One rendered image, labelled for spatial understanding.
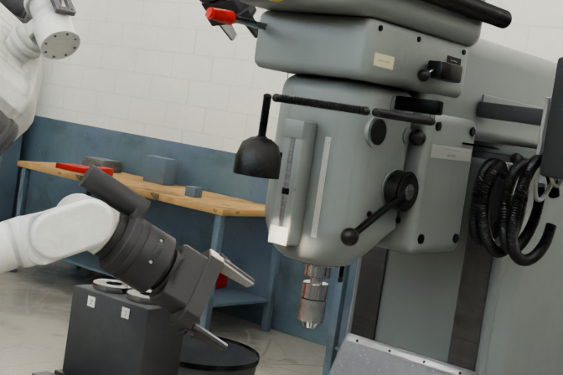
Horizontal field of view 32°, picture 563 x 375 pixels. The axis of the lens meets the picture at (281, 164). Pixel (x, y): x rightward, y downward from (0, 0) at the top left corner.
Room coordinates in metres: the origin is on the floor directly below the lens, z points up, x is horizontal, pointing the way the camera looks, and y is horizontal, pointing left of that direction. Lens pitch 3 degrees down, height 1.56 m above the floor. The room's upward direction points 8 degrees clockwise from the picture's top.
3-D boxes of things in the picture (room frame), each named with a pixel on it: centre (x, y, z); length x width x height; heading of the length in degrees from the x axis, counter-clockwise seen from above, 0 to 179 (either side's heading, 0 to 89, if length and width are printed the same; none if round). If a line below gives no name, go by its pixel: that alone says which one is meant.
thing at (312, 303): (1.74, -0.09, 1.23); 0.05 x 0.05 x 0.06
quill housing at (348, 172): (1.75, -0.10, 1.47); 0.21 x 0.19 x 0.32; 52
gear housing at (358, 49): (1.78, -0.12, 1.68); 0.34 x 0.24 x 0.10; 142
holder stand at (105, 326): (2.05, 0.27, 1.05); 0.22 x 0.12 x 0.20; 54
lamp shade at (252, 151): (1.54, 0.04, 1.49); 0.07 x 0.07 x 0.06
